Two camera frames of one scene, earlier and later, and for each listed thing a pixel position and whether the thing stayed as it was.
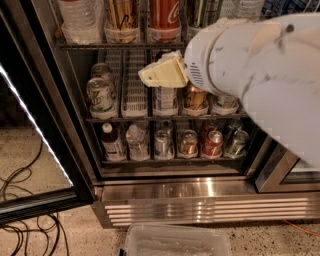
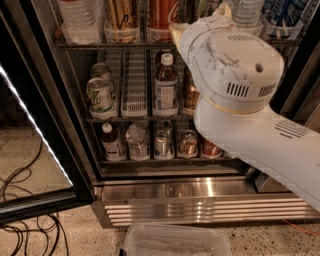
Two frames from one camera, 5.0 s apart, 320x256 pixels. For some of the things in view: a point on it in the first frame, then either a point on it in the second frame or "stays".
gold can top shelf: (122, 24) stays
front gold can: (196, 101) stays
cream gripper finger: (170, 72) → (175, 30)
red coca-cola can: (164, 21) stays
